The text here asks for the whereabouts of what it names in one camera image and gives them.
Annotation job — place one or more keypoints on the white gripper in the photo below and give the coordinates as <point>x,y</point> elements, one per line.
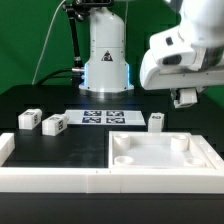
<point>172,63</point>

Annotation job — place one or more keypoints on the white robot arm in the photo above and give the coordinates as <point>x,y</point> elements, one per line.
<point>106,71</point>

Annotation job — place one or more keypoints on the white marker sheet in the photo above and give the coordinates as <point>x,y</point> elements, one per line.
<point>105,117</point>

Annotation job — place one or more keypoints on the white square table top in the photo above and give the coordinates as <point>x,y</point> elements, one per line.
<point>141,150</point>

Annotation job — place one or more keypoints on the white U-shaped fence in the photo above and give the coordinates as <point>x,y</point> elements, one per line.
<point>111,180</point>

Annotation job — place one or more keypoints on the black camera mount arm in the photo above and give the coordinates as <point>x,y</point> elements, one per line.
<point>76,13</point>

